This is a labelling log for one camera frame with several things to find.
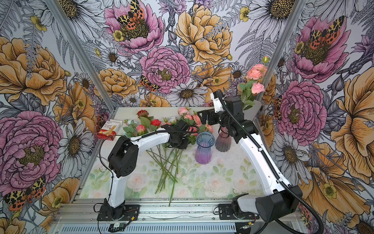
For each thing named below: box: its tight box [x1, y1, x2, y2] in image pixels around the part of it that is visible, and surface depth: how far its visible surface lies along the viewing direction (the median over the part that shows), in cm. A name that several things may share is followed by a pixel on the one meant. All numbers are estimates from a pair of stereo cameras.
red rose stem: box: [150, 118, 162, 130], surface depth 110 cm
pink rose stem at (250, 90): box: [239, 80, 265, 107], surface depth 74 cm
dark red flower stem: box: [135, 109, 154, 127], surface depth 111 cm
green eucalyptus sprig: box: [122, 118, 139, 138], surface depth 104 cm
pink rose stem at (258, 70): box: [246, 55, 270, 80], surface depth 73 cm
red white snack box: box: [96, 118, 123, 141], surface depth 105 cm
